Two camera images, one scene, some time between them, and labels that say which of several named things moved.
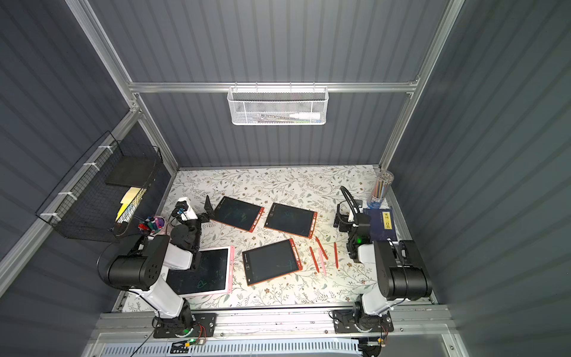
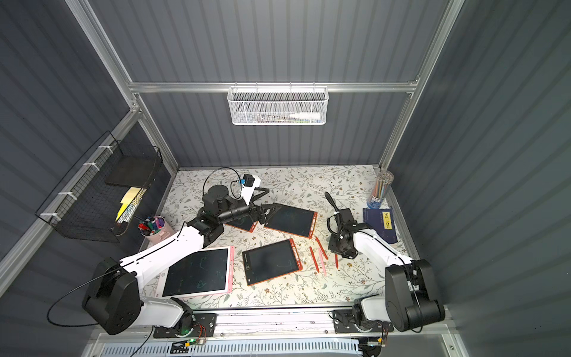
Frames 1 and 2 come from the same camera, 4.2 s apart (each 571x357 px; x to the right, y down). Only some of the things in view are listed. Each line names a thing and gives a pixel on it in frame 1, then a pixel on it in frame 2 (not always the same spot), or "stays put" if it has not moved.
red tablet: [297, 221] stays put
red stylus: [321, 248] stays put
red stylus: [314, 259] stays put
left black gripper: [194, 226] → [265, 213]
